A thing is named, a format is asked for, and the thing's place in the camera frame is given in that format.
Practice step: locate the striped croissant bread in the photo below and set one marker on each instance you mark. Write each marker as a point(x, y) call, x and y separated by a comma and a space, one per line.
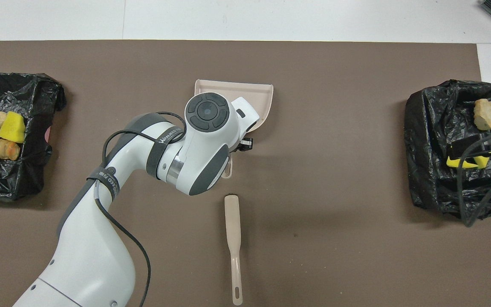
point(485, 114)

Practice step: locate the black bag lined bin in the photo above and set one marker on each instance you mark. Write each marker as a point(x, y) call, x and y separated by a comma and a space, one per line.
point(11, 179)
point(433, 149)

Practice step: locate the brown table mat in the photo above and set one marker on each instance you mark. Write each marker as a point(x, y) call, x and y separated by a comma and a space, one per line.
point(313, 170)

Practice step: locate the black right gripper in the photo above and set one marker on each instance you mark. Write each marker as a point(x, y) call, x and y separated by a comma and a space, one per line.
point(469, 147)

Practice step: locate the orange striped croissant piece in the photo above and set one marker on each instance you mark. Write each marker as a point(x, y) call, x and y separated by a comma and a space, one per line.
point(2, 149)

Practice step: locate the beige hand brush black bristles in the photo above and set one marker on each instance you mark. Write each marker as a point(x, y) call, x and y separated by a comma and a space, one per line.
point(233, 230)

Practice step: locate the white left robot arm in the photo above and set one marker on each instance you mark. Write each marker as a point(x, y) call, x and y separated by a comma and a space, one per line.
point(203, 145)

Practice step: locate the beige plastic dustpan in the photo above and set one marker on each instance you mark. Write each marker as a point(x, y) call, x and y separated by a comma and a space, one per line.
point(228, 91)

